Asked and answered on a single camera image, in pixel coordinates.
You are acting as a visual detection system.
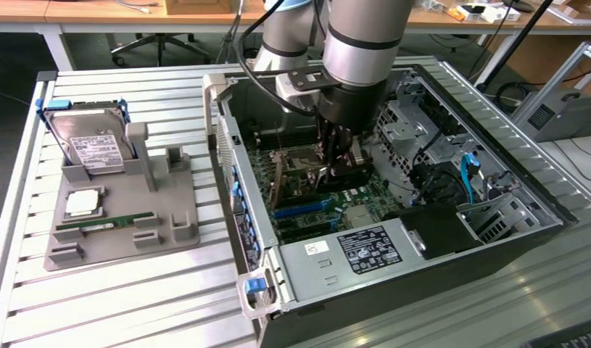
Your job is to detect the silver power supply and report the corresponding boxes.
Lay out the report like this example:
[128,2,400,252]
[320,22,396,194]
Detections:
[275,217,427,304]

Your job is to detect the silver CPU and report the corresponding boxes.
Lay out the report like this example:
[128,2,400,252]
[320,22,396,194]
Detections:
[64,190,103,218]

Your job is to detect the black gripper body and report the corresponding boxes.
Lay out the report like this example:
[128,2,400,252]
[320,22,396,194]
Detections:
[315,80,388,133]

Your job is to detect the silver disk bay cage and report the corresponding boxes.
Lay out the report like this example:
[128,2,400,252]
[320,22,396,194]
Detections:
[375,97,470,182]

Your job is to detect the thin locking lever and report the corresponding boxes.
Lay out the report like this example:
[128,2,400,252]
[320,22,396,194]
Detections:
[272,122,285,155]

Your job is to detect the green motherboard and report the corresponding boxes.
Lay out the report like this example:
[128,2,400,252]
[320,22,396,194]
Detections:
[244,125,405,244]

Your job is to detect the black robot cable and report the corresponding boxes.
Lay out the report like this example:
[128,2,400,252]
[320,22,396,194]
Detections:
[216,0,325,117]

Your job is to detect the coiled black cable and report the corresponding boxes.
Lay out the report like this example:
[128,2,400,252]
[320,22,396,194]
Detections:
[495,81,524,108]

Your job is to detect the black open PC case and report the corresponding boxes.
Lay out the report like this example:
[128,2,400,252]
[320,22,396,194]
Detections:
[201,64,579,348]

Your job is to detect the white small box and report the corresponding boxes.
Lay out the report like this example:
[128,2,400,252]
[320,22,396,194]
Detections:
[478,6,522,25]

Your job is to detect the grey computer tower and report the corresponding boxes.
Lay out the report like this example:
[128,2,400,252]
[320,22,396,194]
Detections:
[511,90,591,144]

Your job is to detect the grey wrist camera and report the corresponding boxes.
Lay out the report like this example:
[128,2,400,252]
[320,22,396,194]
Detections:
[275,67,343,114]

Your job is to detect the black stand pole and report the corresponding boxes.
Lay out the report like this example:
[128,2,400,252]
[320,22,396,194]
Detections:
[474,0,556,91]

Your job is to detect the aluminium profile frame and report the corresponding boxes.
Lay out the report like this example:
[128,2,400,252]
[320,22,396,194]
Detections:
[510,41,591,126]

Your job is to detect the white cable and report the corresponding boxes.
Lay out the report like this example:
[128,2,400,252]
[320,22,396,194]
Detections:
[116,0,160,12]

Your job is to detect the green RAM stick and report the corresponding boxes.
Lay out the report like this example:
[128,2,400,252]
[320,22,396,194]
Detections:
[54,212,156,231]

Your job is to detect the CPU socket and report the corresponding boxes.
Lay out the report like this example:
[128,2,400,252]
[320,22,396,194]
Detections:
[284,146,320,170]

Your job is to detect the silver chipset heatsink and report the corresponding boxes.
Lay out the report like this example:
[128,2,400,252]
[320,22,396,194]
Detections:
[345,206,373,224]

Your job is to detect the black office chair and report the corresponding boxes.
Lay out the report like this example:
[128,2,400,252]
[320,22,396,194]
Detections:
[109,31,213,67]

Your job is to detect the blue expansion slot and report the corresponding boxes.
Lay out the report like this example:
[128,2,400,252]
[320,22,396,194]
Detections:
[272,202,325,219]

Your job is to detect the black plastic shroud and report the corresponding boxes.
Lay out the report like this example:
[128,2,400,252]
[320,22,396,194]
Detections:
[381,202,484,260]

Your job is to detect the black graphics card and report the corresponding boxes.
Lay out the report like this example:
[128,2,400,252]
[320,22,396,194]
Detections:
[269,149,375,210]

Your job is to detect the wooden desk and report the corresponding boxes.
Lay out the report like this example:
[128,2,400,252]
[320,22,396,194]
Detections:
[0,0,591,73]

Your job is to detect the cardboard box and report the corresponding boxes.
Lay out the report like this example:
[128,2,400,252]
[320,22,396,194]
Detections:
[164,0,252,16]

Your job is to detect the grey parts rack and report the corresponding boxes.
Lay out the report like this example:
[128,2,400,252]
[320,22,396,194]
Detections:
[42,121,203,272]

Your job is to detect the blue wire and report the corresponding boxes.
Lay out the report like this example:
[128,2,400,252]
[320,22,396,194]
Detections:
[462,152,480,206]

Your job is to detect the hard disk blue caddy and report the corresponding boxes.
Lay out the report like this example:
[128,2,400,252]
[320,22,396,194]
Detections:
[34,97,139,177]

